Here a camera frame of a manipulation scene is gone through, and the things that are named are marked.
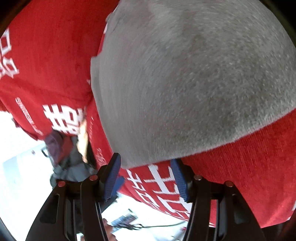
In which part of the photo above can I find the pile of clothes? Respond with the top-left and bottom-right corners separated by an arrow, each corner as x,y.
42,120 -> 97,183

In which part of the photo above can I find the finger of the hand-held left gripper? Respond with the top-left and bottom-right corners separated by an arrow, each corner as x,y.
114,176 -> 125,197

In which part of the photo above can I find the red printed sofa cover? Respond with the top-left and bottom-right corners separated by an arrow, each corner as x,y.
0,0 -> 296,229

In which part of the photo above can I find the thin black cable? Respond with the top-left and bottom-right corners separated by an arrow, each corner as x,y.
125,220 -> 188,230

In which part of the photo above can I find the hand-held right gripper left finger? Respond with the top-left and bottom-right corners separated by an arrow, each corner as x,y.
25,152 -> 122,241

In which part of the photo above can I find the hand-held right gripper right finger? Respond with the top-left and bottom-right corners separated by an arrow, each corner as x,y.
171,159 -> 267,241

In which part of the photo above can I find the grey sweater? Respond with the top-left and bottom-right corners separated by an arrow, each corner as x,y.
90,0 -> 296,169

